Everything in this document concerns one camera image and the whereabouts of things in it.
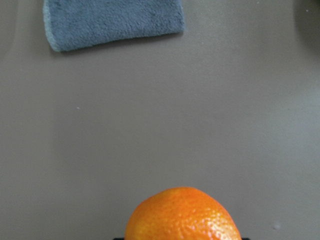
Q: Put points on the orange mandarin fruit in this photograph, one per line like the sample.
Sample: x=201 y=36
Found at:
x=181 y=213

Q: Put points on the grey folded cloth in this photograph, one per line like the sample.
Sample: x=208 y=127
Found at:
x=75 y=24

